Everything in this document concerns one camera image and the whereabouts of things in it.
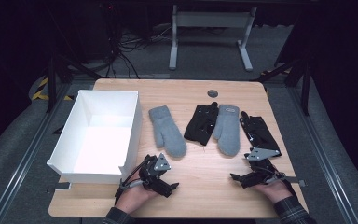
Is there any left hand-held gripper cable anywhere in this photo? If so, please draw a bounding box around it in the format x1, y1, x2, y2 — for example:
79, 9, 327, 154
114, 166, 145, 205

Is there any right hand-held gripper cable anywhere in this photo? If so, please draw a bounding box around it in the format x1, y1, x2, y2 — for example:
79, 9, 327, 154
265, 173, 299, 197

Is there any plain grey mitten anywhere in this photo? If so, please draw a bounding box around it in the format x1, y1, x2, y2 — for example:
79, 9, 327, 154
148, 105, 188, 159

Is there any grey mitten with label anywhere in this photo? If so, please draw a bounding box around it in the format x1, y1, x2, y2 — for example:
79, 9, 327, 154
212, 104, 241, 158

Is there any yellow black hazard tape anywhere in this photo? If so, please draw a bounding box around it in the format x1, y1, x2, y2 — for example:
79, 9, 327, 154
31, 77, 75, 102

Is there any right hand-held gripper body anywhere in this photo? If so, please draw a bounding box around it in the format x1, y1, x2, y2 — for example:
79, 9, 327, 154
244, 147, 285, 187

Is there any grey table edge bracket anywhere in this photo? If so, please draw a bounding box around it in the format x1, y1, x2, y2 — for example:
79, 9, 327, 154
283, 175, 308, 188

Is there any white rectangular box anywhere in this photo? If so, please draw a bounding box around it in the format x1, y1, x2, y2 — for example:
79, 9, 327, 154
46, 89, 144, 185

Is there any aluminium floor rail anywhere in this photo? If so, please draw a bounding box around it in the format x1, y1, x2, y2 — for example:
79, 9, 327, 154
0, 83, 73, 224
286, 86, 358, 224

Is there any hand-held gripper cable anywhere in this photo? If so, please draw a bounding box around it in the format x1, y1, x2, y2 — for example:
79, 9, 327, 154
114, 166, 145, 205
265, 173, 299, 197

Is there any black glove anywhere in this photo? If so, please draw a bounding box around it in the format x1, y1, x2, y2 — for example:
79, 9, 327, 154
239, 110, 282, 158
183, 101, 220, 147

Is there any dark computer case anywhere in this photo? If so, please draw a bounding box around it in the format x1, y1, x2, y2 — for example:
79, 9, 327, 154
79, 2, 123, 62

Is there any person's right hand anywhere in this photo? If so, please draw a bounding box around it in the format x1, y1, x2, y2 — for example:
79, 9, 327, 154
255, 179, 295, 205

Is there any black metal stand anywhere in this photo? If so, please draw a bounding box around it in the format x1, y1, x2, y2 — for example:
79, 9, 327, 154
251, 55, 312, 117
44, 51, 104, 114

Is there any bundle of black floor cables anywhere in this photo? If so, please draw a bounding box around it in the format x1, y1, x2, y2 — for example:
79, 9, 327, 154
104, 23, 175, 79

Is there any person's left hand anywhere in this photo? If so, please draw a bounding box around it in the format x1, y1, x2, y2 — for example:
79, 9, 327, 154
115, 177, 159, 216

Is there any white metal stand frame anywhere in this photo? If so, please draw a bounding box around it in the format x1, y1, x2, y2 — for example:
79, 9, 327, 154
168, 4, 258, 72

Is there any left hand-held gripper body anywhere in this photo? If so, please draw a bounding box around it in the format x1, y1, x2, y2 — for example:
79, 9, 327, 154
138, 152, 172, 192

